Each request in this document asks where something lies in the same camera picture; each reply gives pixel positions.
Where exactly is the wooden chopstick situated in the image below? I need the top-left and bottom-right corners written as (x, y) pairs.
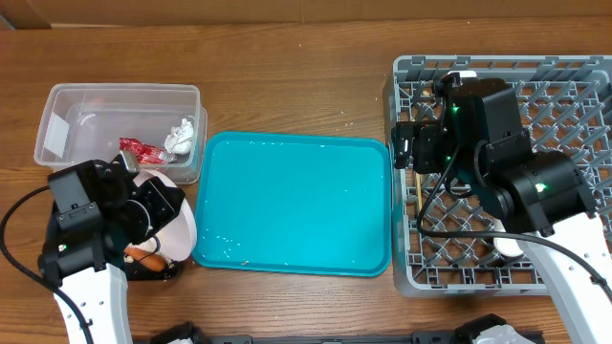
top-left (414, 172), bottom-right (424, 215)

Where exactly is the white plate with peanuts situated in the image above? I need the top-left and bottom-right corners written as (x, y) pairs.
top-left (132, 169), bottom-right (198, 263)

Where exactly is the red snack wrapper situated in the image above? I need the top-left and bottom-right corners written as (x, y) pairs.
top-left (120, 138), bottom-right (176, 164)

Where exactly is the orange carrot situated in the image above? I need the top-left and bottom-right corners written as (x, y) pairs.
top-left (124, 247), bottom-right (166, 272)

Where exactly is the white tissue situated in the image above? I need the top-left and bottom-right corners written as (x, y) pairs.
top-left (164, 118), bottom-right (194, 155)

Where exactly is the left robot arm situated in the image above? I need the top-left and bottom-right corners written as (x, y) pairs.
top-left (38, 156), bottom-right (185, 343)

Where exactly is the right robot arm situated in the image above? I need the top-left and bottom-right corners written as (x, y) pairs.
top-left (391, 71), bottom-right (611, 343)

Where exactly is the grey dishwasher rack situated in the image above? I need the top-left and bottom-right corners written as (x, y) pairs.
top-left (382, 55), bottom-right (611, 297)

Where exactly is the black plastic tray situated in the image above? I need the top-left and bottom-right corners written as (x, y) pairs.
top-left (42, 190), bottom-right (186, 286)

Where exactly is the clear plastic storage bin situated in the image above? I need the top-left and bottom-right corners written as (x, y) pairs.
top-left (33, 83), bottom-right (208, 184)

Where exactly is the teal serving tray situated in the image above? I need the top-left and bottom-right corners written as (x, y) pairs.
top-left (191, 132), bottom-right (391, 277)

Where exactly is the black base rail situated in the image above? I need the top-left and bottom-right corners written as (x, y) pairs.
top-left (133, 313), bottom-right (546, 344)

